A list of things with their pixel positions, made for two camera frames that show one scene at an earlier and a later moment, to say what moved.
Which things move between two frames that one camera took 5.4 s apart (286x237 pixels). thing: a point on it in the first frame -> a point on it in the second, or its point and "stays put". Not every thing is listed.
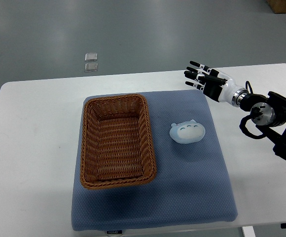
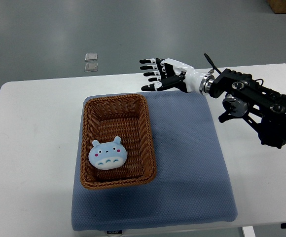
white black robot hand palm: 223,93 -> 171,75
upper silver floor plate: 90,57 stays put
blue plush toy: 187,132 -> 107,155
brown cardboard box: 285,6 stays put
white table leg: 248,231 stays put
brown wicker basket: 117,147 stays put
